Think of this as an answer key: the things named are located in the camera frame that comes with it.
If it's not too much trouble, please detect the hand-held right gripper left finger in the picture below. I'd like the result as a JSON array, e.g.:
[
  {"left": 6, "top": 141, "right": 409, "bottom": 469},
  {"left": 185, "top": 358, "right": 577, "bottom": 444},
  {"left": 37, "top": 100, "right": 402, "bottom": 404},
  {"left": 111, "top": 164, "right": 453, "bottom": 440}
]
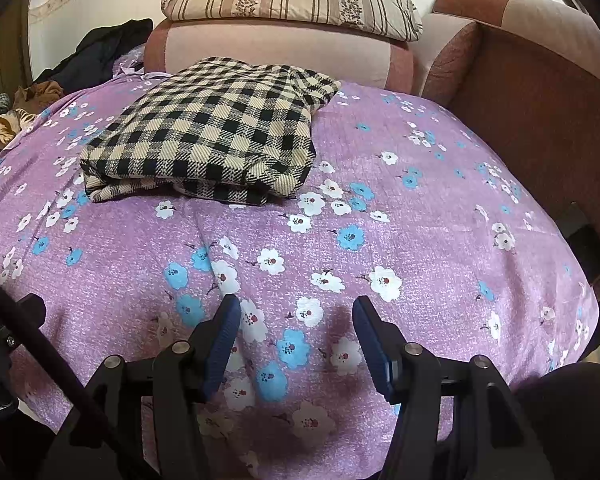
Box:
[{"left": 40, "top": 295, "right": 242, "bottom": 480}]

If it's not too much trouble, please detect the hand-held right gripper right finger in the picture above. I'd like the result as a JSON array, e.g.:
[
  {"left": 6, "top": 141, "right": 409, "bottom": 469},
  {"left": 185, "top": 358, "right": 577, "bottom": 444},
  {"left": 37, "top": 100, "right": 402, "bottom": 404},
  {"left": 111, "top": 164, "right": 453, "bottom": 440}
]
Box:
[{"left": 352, "top": 295, "right": 556, "bottom": 480}]

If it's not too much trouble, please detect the black beige checkered coat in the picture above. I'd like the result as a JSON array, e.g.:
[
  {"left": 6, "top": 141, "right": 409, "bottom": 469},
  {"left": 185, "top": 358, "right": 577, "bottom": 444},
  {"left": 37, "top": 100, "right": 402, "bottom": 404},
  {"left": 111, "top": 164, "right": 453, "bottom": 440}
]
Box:
[{"left": 79, "top": 57, "right": 342, "bottom": 207}]

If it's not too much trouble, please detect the purple floral bedsheet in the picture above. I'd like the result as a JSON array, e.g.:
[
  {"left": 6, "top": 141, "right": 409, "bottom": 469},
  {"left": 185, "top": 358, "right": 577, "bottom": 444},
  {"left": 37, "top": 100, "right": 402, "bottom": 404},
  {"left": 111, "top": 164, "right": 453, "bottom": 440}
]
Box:
[{"left": 0, "top": 45, "right": 600, "bottom": 480}]

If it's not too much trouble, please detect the person's dark trouser leg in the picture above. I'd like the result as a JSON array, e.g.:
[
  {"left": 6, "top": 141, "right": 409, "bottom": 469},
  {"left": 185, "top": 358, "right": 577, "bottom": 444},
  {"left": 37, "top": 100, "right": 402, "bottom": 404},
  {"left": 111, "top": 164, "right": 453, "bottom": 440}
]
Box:
[{"left": 510, "top": 362, "right": 600, "bottom": 480}]

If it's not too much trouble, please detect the black flat object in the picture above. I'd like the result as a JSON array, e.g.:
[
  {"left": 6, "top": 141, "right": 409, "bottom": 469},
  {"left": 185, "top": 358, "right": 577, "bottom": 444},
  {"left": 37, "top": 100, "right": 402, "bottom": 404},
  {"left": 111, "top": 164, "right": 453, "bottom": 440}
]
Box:
[{"left": 555, "top": 202, "right": 600, "bottom": 286}]

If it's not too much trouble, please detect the tan patterned cloth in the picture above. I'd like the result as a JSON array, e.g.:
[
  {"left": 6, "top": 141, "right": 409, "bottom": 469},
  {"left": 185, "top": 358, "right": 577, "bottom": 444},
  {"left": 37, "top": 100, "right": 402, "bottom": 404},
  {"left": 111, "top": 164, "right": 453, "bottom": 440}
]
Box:
[{"left": 0, "top": 110, "right": 36, "bottom": 171}]

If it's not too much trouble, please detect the brown sofa armrest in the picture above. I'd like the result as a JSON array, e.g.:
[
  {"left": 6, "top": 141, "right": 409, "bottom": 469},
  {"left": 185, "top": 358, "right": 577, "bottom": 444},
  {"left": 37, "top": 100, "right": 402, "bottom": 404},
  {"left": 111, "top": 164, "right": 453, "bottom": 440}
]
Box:
[{"left": 420, "top": 0, "right": 600, "bottom": 301}]

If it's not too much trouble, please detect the brown cloth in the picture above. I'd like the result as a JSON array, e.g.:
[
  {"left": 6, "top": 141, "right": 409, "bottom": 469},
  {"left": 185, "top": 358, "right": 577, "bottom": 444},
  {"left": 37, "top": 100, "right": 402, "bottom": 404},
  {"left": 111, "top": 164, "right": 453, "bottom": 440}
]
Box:
[{"left": 12, "top": 80, "right": 65, "bottom": 111}]

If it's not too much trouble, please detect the pink sofa back cushion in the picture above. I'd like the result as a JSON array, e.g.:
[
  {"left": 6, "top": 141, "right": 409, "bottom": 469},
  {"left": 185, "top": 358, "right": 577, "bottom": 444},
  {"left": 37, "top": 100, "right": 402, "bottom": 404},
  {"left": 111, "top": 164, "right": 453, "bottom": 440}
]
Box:
[{"left": 144, "top": 17, "right": 421, "bottom": 96}]

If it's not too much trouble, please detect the dark jacket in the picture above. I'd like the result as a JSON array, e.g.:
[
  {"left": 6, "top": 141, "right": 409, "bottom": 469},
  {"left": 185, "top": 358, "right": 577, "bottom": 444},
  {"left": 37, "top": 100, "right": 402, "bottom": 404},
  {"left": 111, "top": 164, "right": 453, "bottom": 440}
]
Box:
[{"left": 32, "top": 18, "right": 153, "bottom": 91}]

